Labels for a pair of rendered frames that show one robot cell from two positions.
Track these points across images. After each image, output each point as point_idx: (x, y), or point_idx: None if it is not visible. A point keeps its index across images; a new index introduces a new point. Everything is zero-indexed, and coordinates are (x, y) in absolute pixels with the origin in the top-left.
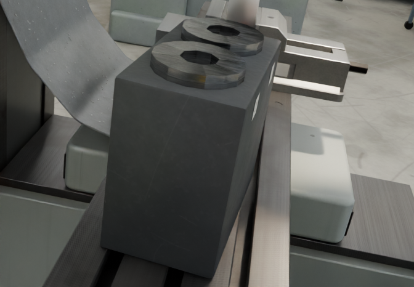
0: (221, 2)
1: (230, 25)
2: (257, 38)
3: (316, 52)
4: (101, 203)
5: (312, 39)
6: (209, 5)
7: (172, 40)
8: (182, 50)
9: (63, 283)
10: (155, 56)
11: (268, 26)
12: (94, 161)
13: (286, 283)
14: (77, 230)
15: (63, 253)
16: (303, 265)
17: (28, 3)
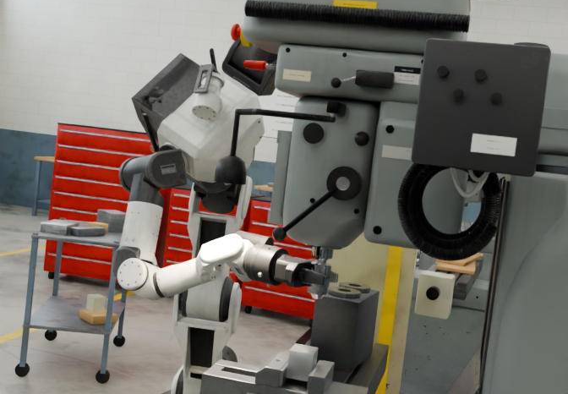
0: (317, 374)
1: (341, 291)
2: (330, 287)
3: (239, 367)
4: (374, 362)
5: (231, 376)
6: (329, 369)
7: (363, 296)
8: (360, 287)
9: (379, 350)
10: (368, 286)
11: (286, 353)
12: None
13: (307, 342)
14: (380, 358)
15: (383, 354)
16: None
17: (462, 379)
